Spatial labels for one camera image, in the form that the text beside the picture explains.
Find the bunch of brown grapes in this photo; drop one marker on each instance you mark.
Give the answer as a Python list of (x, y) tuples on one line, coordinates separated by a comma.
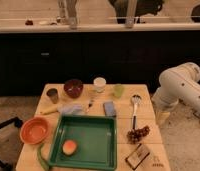
[(136, 135)]

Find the brown chocolate box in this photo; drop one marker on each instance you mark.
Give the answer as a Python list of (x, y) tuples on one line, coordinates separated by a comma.
[(137, 156)]

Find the light blue cloth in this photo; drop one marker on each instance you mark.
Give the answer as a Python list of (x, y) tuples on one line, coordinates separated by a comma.
[(73, 109)]

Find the white cup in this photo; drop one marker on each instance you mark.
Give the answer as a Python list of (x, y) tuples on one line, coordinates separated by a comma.
[(99, 84)]

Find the yellow banana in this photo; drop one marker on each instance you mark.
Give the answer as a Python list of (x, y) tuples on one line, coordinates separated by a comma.
[(49, 110)]

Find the metal cup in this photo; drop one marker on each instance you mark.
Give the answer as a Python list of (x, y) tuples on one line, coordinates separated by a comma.
[(53, 95)]

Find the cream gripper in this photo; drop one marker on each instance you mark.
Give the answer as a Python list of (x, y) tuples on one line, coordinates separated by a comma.
[(161, 116)]

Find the green bean pod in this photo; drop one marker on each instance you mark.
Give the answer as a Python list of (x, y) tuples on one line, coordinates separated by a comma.
[(42, 161)]

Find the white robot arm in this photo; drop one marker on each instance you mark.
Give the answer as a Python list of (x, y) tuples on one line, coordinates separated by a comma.
[(177, 83)]

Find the metal spoon black handle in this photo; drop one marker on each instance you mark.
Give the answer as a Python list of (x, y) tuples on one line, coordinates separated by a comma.
[(135, 101)]

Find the peach fruit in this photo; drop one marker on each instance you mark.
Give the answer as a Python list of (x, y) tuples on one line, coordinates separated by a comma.
[(69, 147)]

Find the dark red bowl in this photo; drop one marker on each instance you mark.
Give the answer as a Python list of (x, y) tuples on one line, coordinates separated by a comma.
[(73, 88)]

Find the small brush tool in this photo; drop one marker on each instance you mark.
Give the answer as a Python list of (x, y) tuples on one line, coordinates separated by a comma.
[(90, 104)]

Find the green plastic tray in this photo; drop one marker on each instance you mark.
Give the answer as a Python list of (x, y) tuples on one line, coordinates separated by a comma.
[(96, 139)]

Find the orange bowl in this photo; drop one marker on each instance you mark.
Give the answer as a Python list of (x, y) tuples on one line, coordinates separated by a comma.
[(34, 130)]

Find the blue grey sponge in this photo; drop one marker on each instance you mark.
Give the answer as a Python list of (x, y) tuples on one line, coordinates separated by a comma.
[(109, 109)]

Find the light green cup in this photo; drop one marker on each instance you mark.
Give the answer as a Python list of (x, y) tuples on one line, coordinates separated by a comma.
[(118, 90)]

